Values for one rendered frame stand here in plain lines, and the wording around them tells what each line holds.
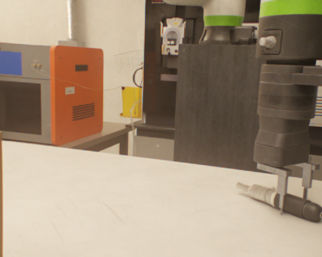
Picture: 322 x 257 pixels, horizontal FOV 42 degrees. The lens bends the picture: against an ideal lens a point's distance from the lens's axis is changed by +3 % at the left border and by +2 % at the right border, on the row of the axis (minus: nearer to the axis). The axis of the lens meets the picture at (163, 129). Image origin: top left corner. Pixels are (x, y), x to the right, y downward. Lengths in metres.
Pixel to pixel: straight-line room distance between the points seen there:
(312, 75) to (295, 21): 0.07
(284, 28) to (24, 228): 0.40
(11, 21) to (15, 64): 2.25
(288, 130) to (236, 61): 0.71
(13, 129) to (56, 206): 1.37
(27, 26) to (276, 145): 3.59
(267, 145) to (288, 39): 0.14
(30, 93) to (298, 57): 1.46
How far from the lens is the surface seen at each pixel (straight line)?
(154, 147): 2.19
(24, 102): 1.89
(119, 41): 3.57
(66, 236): 0.51
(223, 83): 1.28
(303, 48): 0.55
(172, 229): 0.52
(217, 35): 1.34
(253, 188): 0.64
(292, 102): 0.56
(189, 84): 1.31
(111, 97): 3.61
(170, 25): 2.13
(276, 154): 0.57
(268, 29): 0.57
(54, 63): 1.78
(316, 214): 0.59
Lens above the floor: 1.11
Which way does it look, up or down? 10 degrees down
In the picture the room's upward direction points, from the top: 2 degrees clockwise
